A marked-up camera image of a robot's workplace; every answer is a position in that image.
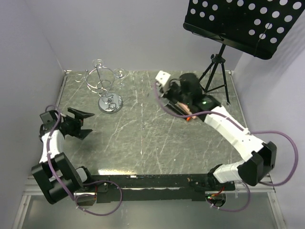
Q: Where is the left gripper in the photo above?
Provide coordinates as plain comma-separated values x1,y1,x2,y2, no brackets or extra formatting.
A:
61,108,94,140

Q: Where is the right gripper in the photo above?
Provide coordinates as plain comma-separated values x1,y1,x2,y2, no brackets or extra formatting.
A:
160,81,192,106

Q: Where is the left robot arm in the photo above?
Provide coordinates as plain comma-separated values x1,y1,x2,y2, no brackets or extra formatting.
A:
31,106,94,204

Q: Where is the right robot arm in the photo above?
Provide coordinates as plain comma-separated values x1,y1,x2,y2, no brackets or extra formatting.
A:
155,71,277,190

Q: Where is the chrome wine glass rack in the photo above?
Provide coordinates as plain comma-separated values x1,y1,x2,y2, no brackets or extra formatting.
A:
74,66,123,114

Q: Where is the back clear wine glass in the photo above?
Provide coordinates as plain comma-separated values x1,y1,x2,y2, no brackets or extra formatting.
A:
92,59,104,69

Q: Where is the clear wine glass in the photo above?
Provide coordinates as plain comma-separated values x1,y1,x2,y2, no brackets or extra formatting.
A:
92,59,104,69
114,69,127,88

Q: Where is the right clear wine glass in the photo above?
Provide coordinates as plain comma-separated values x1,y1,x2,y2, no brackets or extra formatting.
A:
114,69,127,88

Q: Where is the pink microphone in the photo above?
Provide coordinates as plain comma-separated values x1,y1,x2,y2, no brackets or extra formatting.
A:
177,102,197,121

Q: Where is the black microphone orange end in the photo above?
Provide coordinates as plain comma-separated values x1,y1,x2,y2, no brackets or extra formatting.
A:
164,100,187,116

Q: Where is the black perforated music stand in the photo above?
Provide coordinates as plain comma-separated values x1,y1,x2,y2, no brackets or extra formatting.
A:
183,0,303,107

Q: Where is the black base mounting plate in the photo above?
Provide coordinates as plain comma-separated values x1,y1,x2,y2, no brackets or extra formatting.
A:
75,174,235,203

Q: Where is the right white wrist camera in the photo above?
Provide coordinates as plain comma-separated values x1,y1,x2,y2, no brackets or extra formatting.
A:
155,71,171,93

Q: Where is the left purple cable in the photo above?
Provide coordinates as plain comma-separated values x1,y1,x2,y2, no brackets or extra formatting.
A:
45,104,123,217

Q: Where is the aluminium frame rail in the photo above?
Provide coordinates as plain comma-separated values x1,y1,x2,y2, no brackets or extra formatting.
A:
23,176,276,196

